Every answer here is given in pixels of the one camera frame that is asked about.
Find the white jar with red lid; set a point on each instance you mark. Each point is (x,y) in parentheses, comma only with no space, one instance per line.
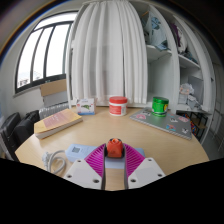
(118,106)

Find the white radiator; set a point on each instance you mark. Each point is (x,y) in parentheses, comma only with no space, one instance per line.
(53,110)

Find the black-framed window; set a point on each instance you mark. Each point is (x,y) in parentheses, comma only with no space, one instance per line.
(43,53)

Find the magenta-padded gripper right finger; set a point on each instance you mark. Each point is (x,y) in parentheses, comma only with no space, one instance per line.
(143,171)

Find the black chair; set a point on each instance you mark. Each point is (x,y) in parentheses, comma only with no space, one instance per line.
(8,133)
(25,126)

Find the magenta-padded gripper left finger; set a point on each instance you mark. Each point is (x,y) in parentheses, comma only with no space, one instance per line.
(83,173)

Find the colourful patterned cloth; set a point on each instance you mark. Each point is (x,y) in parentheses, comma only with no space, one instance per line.
(192,126)

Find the white shelf unit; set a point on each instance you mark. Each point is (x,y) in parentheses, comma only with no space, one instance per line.
(166,73)

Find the grey laptop with stickers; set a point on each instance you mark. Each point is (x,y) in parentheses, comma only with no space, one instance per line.
(163,122)

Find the cardboard box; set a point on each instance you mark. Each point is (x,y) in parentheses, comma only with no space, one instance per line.
(53,91)

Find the white curtain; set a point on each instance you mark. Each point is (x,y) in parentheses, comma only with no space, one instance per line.
(110,50)

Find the light blue power strip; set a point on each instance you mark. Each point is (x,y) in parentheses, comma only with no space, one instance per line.
(78,152)

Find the yellow and pink book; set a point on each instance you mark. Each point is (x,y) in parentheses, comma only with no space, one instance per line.
(56,122)

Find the green round can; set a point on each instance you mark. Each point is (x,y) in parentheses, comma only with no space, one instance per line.
(160,106)

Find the small white green box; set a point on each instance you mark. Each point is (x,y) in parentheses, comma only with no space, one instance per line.
(85,106)

